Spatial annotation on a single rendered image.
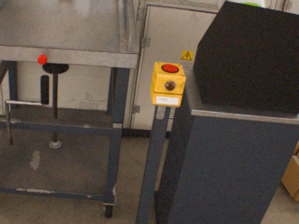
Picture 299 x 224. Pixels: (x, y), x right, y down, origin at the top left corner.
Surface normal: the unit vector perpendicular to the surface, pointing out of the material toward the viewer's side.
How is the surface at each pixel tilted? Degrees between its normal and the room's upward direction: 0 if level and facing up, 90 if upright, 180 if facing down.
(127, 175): 0
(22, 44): 0
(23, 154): 0
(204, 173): 90
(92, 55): 90
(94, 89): 90
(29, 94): 90
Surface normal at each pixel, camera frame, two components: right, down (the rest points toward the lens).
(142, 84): 0.08, 0.56
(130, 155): 0.14, -0.83
